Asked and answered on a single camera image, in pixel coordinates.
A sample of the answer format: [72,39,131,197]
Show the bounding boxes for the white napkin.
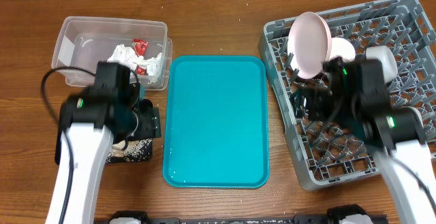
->
[107,44,144,71]
[136,52,163,83]

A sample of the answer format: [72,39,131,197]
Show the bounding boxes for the grey-green bowl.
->
[365,46,398,84]

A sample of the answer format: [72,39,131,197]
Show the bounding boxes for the black tray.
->
[54,95,161,163]

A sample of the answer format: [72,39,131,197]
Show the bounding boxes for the pink round plate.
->
[287,12,332,79]

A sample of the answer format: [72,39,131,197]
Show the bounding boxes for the red snack wrapper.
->
[132,39,149,76]

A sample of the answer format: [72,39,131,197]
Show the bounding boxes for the black table edge rail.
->
[95,203,389,224]

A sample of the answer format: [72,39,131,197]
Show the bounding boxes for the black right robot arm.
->
[290,58,435,223]

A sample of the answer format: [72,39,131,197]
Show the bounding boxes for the pink bowl with rice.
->
[329,37,356,62]

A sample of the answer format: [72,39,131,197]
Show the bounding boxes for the grey dishwasher rack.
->
[258,0,435,191]

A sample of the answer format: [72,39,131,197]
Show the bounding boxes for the teal plastic tray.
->
[162,55,270,189]

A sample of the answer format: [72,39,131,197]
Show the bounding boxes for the pile of white rice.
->
[106,139,153,163]

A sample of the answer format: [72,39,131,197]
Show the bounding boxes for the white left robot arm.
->
[46,95,161,223]

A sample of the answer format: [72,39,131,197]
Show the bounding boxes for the clear plastic bin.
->
[51,16,172,91]

